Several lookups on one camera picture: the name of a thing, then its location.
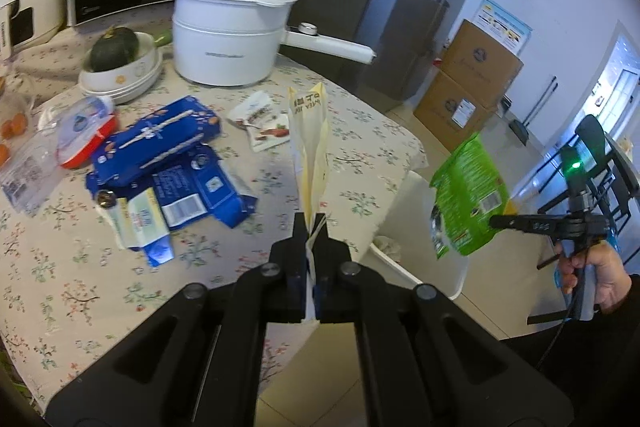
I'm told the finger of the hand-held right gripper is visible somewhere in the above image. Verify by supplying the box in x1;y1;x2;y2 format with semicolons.
488;213;566;234

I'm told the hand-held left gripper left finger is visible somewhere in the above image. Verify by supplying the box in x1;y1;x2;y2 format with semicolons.
45;212;307;427

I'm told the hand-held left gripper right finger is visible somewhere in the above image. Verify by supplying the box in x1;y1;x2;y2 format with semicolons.
316;213;573;427

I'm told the green snack bag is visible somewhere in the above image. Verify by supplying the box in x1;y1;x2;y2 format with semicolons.
430;132;511;260

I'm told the white trash bin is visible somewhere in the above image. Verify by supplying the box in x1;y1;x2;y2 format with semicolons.
370;170;471;300

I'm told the yellow snack wrapper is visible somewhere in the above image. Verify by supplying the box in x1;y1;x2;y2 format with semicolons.
288;82;333;323

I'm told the person's right forearm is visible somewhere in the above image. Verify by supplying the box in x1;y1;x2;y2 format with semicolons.
500;274;640;427

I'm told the person's right hand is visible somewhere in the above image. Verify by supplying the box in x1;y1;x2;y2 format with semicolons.
552;239;628;315

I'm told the black dustpan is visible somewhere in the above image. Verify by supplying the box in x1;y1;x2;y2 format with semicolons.
509;77;558;146

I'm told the black chair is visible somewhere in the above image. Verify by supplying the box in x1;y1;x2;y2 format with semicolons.
537;114;640;233

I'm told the flat blue bag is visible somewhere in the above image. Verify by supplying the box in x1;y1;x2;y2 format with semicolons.
85;144;258;228

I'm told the cardboard box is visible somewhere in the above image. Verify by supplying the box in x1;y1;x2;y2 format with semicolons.
413;70;506;153
440;20;524;108

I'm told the blue white small packet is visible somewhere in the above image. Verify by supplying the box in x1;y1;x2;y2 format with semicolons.
142;237;177;268

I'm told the white nut print packet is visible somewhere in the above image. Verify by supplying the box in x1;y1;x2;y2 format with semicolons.
227;90;292;153

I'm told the white yellow carton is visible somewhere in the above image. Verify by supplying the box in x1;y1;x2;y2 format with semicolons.
95;187;172;250

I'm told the blue cookie package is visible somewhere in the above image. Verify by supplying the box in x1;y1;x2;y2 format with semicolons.
92;96;223;185

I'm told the white electric pot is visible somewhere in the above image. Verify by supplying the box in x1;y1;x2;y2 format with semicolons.
171;0;377;87

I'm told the white ceramic bowl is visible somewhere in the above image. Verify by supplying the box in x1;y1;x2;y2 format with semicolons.
80;50;164;104
78;32;157;92

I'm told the dark green squash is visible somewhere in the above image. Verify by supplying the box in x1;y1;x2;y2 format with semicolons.
89;27;141;73

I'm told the glass jar with wooden lid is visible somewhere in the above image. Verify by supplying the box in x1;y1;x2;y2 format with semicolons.
0;74;43;168

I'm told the black cable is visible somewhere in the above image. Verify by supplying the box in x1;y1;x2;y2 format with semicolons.
535;297;576;373

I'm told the wall poster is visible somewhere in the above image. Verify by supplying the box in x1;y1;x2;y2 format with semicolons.
472;0;532;55

